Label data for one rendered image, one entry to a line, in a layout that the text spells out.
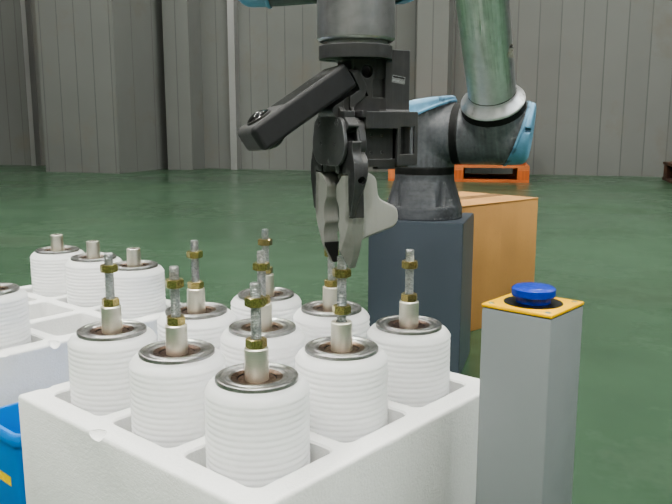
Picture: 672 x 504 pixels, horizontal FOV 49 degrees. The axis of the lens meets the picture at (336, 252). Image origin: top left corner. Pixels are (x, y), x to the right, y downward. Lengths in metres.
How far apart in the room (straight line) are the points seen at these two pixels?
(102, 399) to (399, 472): 0.32
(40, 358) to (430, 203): 0.73
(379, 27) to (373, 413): 0.37
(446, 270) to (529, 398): 0.72
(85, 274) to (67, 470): 0.52
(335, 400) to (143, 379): 0.19
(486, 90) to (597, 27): 6.31
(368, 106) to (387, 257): 0.71
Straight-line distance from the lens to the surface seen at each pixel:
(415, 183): 1.41
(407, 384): 0.82
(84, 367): 0.83
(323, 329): 0.88
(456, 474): 0.86
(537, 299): 0.69
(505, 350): 0.70
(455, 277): 1.39
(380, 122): 0.71
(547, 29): 7.61
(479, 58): 1.29
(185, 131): 8.24
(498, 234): 1.79
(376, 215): 0.72
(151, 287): 1.21
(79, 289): 1.31
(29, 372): 1.09
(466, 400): 0.84
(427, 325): 0.85
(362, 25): 0.70
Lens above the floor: 0.48
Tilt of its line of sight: 10 degrees down
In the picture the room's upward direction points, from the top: straight up
